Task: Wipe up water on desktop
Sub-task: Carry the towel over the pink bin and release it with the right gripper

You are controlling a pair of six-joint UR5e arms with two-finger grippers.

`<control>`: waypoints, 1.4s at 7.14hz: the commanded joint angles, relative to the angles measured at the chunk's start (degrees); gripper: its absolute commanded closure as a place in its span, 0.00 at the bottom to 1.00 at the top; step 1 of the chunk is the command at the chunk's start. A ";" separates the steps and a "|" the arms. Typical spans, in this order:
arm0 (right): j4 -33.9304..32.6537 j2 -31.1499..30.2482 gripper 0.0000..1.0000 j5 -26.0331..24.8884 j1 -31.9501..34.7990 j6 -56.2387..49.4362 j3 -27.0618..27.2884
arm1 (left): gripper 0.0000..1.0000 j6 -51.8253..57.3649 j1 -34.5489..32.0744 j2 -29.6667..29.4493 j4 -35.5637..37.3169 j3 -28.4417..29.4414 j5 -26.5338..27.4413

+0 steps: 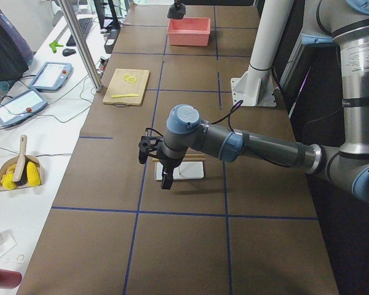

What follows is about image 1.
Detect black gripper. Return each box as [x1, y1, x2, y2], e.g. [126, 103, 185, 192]
[167, 2, 186, 19]
[159, 154, 184, 190]

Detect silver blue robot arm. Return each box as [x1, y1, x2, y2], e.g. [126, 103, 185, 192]
[157, 1, 369, 203]

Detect white plate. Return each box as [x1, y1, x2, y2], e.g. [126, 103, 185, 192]
[154, 162, 204, 181]

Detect pink plastic bin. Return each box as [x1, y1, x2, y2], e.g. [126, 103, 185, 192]
[167, 17, 211, 47]

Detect wooden chopsticks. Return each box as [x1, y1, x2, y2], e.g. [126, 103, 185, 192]
[152, 154, 206, 163]

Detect black box device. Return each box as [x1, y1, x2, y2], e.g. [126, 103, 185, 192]
[104, 29, 120, 54]

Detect lemon slice near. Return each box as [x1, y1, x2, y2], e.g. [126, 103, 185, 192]
[127, 76, 137, 84]

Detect wooden cutting board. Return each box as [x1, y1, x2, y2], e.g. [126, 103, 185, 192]
[103, 68, 150, 106]

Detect black keyboard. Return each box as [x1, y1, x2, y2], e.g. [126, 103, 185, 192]
[66, 18, 93, 47]

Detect yellow plastic knife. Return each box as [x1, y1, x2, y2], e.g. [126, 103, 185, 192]
[111, 93, 140, 98]

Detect black computer mouse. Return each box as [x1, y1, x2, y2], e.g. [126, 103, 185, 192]
[62, 48, 76, 57]

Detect green plastic toy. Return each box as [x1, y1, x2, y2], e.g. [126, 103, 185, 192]
[49, 40, 63, 53]

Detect yellow toy corn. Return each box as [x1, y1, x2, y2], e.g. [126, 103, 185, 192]
[26, 161, 41, 187]

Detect teach pendant far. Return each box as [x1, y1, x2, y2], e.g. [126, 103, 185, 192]
[29, 61, 73, 92]

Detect teach pendant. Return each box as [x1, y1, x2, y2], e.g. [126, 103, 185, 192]
[0, 89, 48, 126]
[29, 61, 73, 92]

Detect wooden brush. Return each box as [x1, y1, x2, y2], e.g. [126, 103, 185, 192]
[12, 135, 27, 186]

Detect teach pendant near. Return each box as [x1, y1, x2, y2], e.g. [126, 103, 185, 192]
[0, 89, 48, 126]

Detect red bottle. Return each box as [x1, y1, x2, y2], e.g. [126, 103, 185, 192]
[0, 269, 22, 289]

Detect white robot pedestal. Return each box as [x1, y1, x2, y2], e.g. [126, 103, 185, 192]
[231, 0, 294, 108]

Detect aluminium frame post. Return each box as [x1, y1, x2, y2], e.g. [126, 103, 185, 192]
[58, 0, 103, 92]

